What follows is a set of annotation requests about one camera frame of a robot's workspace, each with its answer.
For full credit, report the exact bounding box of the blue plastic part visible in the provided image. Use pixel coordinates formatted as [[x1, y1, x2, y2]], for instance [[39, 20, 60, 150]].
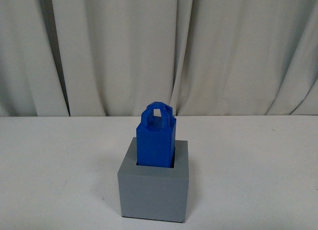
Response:
[[136, 102, 176, 168]]

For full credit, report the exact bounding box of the gray cube base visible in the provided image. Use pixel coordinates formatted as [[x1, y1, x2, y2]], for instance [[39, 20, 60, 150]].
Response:
[[117, 138, 189, 223]]

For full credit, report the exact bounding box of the white curtain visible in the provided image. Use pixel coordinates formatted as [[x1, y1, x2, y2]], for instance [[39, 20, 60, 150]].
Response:
[[0, 0, 318, 116]]

